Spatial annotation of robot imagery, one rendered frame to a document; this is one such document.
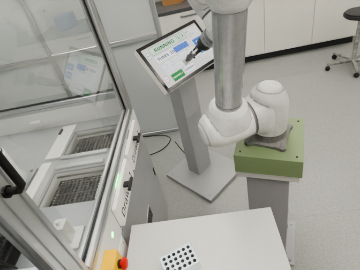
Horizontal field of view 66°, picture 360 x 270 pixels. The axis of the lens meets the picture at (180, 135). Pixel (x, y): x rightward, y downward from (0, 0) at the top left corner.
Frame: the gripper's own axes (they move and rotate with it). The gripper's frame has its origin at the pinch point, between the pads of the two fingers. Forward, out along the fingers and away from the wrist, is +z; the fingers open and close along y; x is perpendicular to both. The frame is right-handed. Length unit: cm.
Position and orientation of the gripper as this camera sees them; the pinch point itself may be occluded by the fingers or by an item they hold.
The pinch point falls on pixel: (187, 59)
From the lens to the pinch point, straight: 158.2
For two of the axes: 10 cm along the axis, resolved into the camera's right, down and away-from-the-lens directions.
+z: -4.5, 2.4, 8.6
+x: 6.3, 7.7, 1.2
